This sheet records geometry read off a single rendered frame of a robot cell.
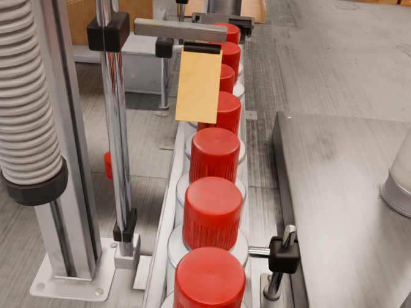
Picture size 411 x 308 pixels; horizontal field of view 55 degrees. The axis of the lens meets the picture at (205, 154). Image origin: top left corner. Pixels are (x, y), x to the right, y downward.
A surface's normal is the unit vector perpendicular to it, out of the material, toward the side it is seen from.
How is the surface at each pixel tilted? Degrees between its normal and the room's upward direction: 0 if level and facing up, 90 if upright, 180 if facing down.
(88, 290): 0
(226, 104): 2
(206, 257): 2
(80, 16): 90
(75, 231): 90
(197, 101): 48
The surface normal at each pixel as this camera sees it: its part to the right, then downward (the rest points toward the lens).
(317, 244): 0.07, -0.79
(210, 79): 0.00, -0.07
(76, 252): -0.06, 0.61
